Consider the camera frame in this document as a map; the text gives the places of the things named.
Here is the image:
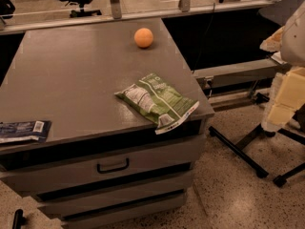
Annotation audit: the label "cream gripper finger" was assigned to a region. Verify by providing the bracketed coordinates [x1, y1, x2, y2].
[261, 67, 305, 132]
[259, 27, 284, 52]

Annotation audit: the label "green jalapeno chip bag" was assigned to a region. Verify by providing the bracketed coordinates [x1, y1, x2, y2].
[115, 73, 199, 135]

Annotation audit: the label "blue snack packet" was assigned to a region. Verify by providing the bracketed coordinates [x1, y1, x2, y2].
[0, 120, 51, 144]

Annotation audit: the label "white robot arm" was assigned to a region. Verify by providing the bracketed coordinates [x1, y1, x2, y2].
[259, 3, 305, 133]

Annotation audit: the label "orange fruit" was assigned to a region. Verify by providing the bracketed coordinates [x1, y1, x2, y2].
[133, 28, 153, 49]

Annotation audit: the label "grey metal railing frame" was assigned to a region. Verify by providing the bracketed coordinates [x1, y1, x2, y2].
[0, 0, 281, 34]

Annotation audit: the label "black cylinder on floor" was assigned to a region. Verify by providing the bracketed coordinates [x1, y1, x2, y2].
[12, 209, 27, 229]

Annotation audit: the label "black drawer handle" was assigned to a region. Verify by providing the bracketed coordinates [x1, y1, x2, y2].
[96, 158, 130, 175]

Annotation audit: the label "grey drawer cabinet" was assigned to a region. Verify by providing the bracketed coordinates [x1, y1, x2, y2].
[0, 18, 214, 229]

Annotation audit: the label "black stand legs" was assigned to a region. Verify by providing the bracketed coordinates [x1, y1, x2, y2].
[208, 93, 305, 188]

